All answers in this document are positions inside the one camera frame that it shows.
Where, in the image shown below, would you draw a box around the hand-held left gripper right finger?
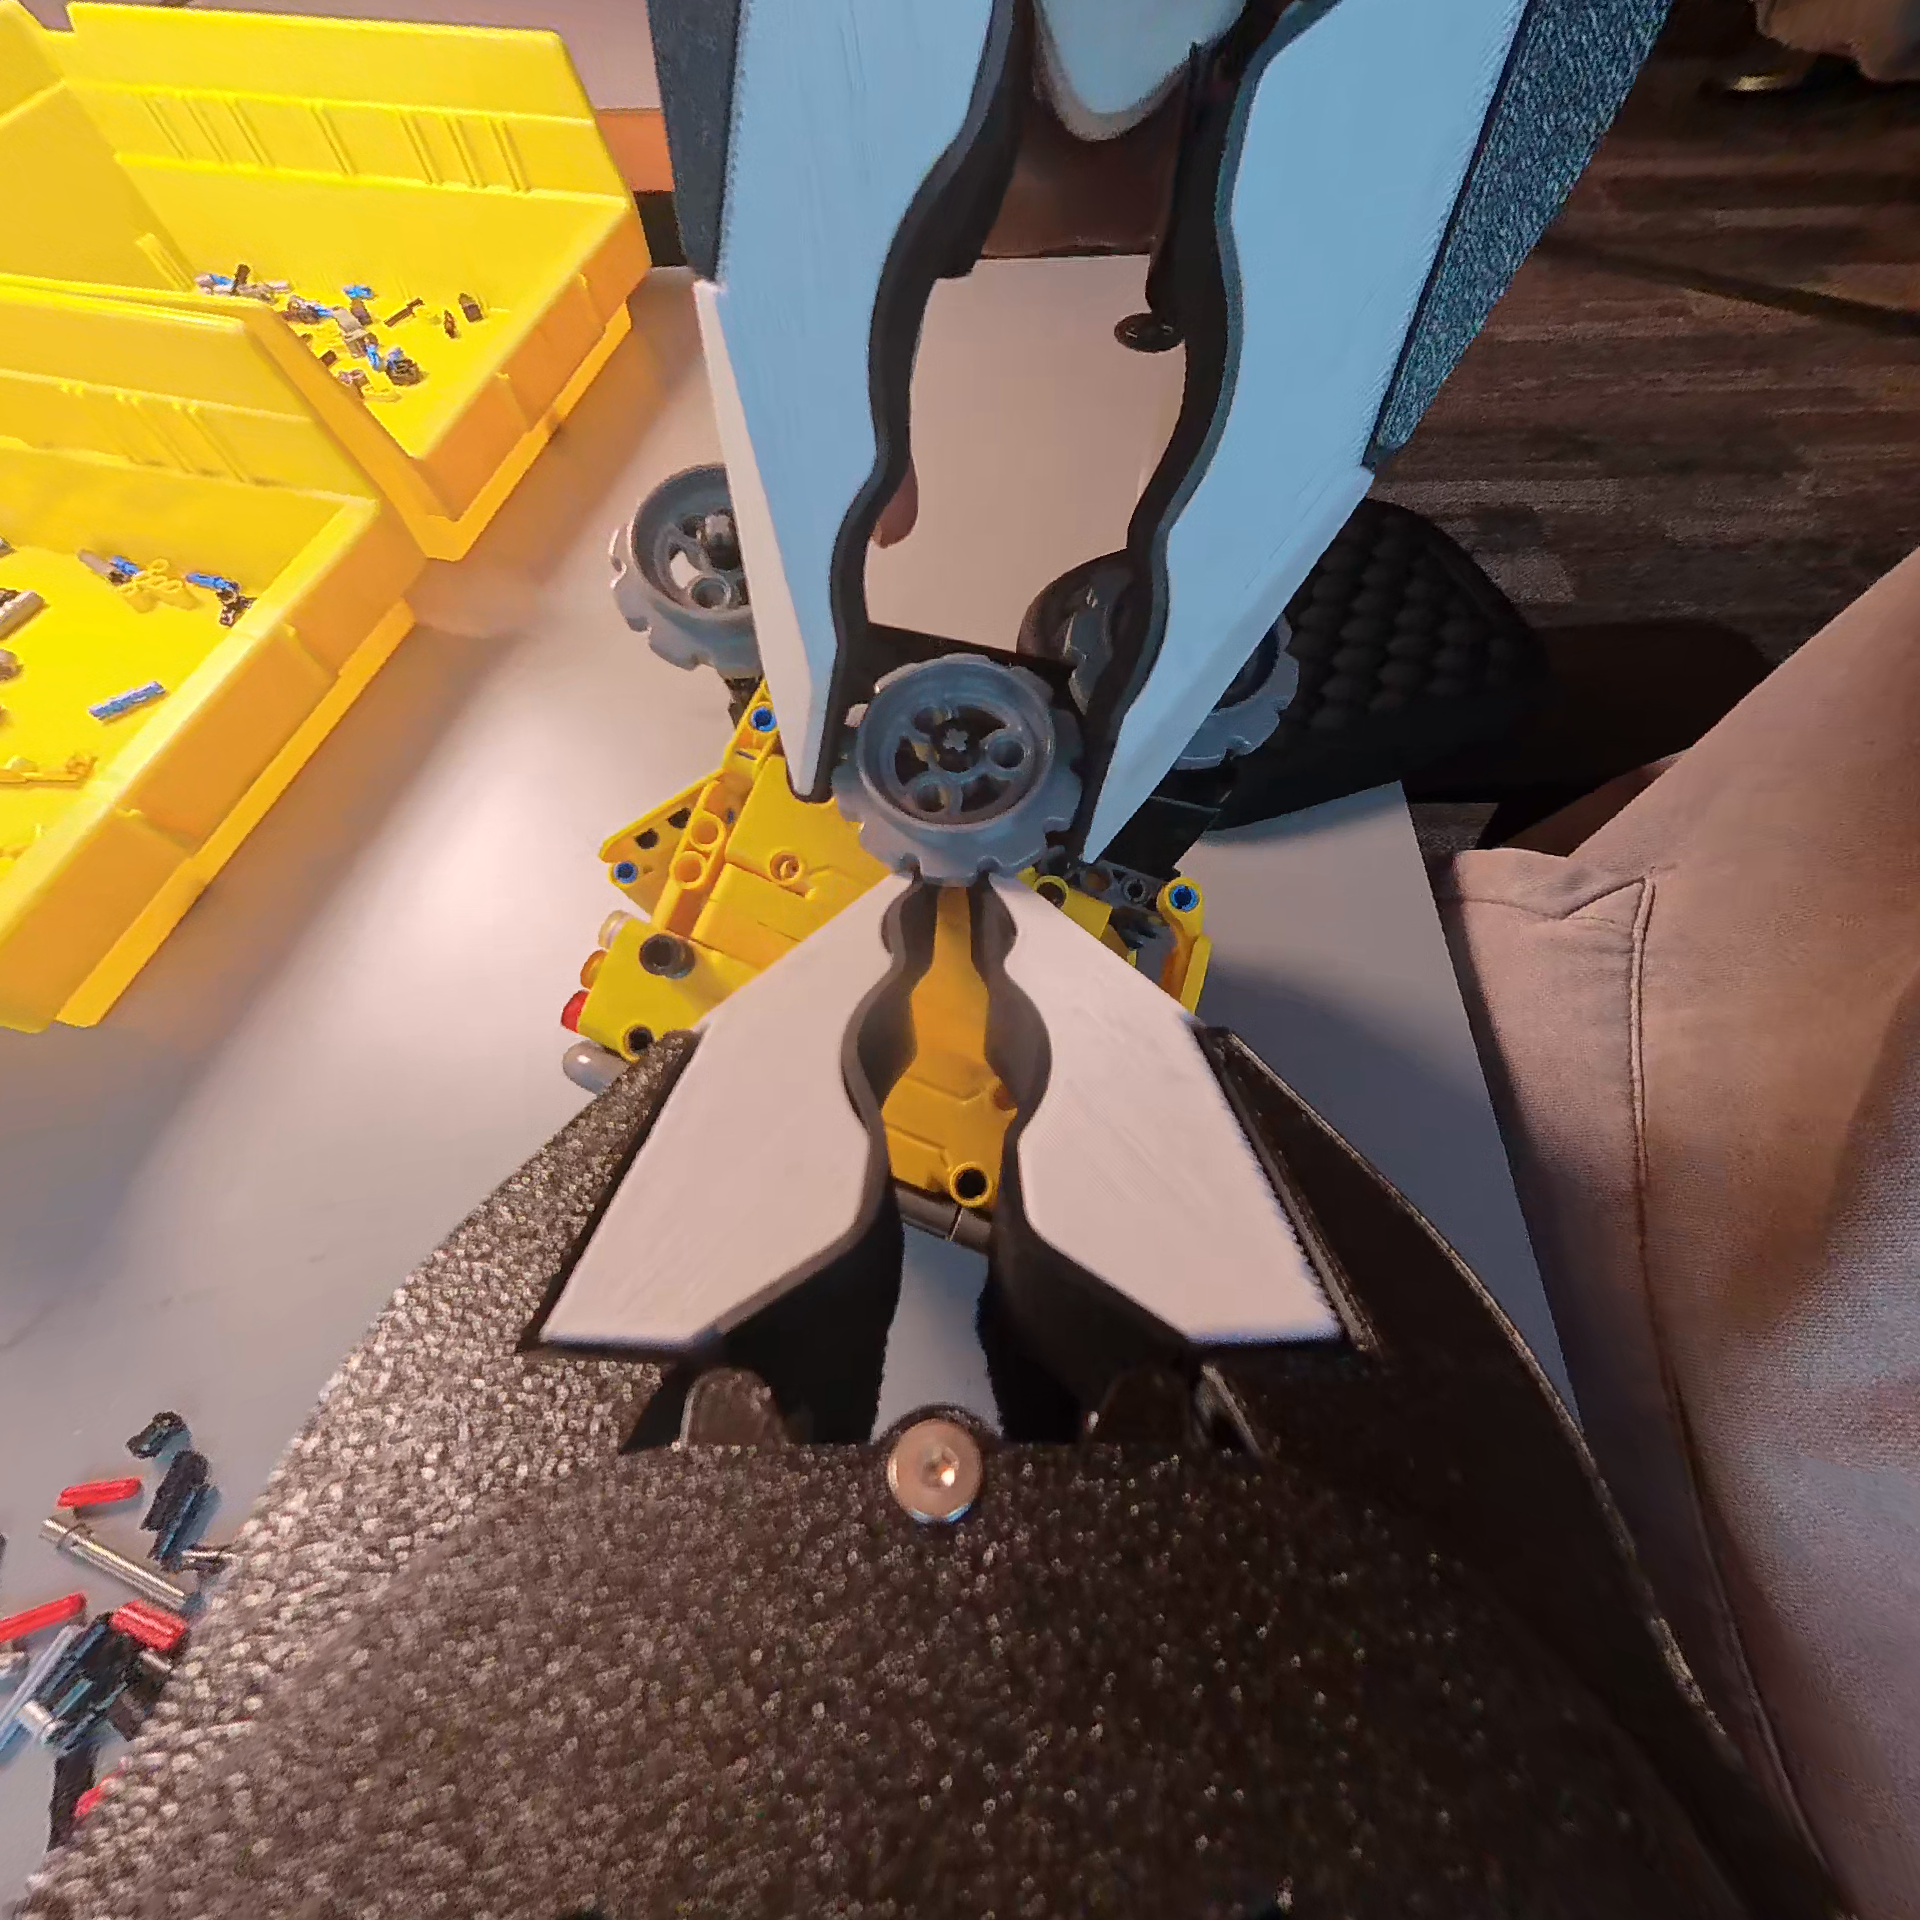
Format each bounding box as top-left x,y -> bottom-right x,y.
966,871 -> 1344,1427

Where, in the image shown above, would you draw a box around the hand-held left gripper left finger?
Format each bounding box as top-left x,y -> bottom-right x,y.
532,871 -> 921,1427

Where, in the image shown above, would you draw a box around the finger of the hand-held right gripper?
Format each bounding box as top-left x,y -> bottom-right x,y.
1072,0 -> 1532,869
693,0 -> 1025,809

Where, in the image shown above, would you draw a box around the yellow toy robot vehicle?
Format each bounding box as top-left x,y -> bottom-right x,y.
562,463 -> 1305,1249

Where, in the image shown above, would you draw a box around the grey desk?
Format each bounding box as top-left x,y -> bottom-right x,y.
0,256 -> 1578,1877

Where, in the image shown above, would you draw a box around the assorted small toy pieces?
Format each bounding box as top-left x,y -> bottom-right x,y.
193,267 -> 490,406

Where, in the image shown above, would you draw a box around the beige printed hoodie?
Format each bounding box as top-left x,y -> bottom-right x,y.
1430,546 -> 1920,1920

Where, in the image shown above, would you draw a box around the small blue toy pieces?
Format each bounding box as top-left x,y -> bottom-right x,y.
0,546 -> 257,790

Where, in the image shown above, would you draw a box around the pile of small toy pins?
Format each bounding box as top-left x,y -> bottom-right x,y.
0,1411 -> 226,1848

